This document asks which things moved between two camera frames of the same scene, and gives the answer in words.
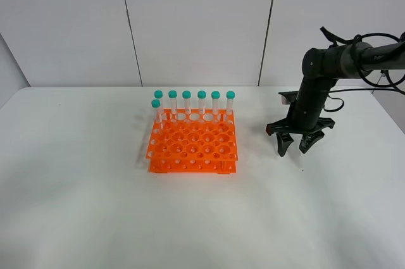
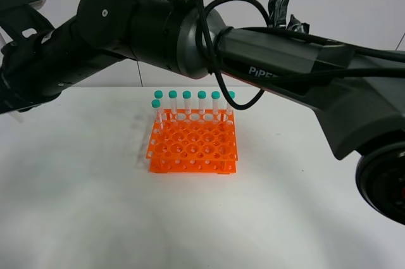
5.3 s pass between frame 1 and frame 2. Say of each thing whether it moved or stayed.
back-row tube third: stayed
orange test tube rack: stayed
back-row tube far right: stayed
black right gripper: moved
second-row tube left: stayed
